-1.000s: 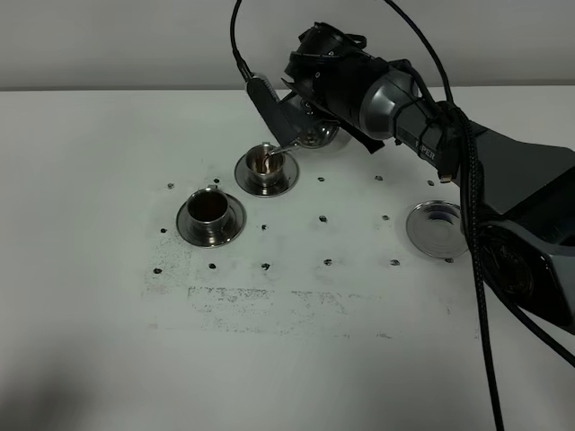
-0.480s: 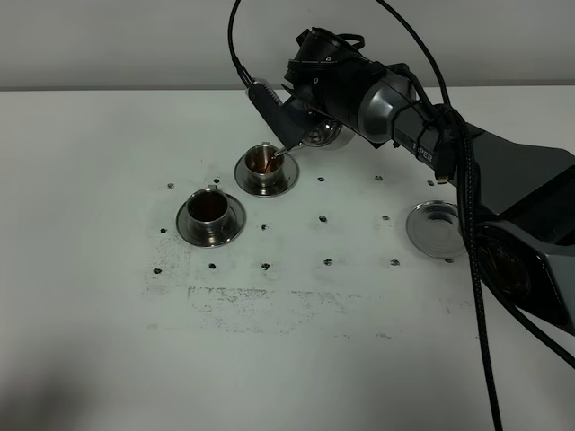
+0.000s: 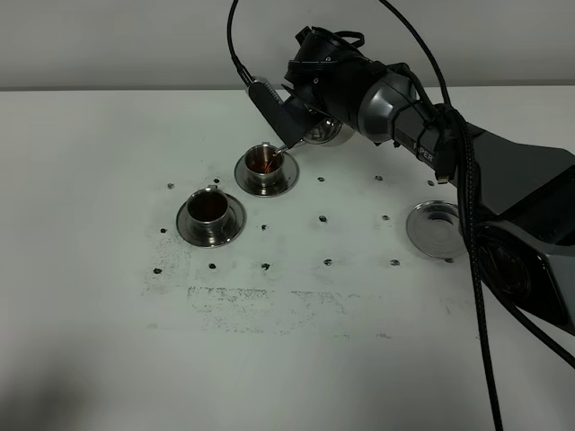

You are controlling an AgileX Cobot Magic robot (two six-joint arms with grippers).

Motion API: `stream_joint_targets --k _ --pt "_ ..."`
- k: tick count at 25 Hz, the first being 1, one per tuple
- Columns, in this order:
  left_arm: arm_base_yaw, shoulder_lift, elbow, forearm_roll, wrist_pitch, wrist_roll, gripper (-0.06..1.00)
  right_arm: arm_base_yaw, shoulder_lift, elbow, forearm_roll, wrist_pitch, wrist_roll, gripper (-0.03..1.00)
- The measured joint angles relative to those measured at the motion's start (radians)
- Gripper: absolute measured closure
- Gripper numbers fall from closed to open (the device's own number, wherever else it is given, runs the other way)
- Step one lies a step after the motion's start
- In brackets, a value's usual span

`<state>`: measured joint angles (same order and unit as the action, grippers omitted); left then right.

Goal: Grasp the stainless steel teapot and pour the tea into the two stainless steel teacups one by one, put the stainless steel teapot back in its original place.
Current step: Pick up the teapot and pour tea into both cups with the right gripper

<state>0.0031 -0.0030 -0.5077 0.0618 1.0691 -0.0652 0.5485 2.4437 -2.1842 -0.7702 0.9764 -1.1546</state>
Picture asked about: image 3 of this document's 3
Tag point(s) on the rear steel saucer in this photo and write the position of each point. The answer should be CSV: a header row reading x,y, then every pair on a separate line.
x,y
288,181

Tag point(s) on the stainless steel teapot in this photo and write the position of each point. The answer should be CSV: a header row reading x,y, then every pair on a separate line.
x,y
328,132

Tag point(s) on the rear stainless steel teacup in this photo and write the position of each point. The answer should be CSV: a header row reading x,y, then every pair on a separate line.
x,y
262,169

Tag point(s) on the steel teapot saucer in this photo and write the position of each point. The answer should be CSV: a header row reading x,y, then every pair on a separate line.
x,y
433,228

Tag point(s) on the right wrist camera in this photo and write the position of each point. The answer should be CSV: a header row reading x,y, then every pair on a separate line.
x,y
269,104

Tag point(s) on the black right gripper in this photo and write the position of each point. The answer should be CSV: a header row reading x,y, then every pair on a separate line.
x,y
305,117

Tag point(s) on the front stainless steel teacup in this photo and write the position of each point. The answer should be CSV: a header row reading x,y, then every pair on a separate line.
x,y
207,209

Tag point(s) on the stainless steel teacup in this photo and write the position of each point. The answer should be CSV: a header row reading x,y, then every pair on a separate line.
x,y
262,169
207,209

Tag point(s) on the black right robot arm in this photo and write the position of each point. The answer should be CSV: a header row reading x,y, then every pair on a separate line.
x,y
524,194

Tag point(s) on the front steel saucer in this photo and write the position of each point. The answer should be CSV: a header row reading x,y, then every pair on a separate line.
x,y
204,239

